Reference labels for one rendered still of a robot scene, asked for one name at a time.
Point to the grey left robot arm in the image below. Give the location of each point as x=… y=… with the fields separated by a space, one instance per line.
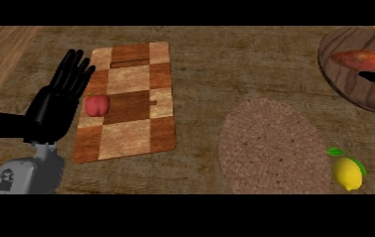
x=34 y=173

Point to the brown wooden bowl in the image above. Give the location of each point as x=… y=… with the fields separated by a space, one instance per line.
x=345 y=79

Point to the yellow lemon with leaves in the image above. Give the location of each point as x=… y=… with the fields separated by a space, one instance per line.
x=347 y=173

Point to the brown woven oval placemat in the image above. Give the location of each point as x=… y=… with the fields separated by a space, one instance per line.
x=273 y=148

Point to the red bell pepper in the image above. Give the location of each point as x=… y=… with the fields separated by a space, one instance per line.
x=96 y=105

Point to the checkered wooden cutting board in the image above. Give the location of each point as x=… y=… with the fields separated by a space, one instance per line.
x=128 y=102

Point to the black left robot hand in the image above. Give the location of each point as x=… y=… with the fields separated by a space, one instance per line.
x=51 y=107

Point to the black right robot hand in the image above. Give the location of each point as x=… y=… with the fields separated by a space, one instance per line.
x=367 y=76

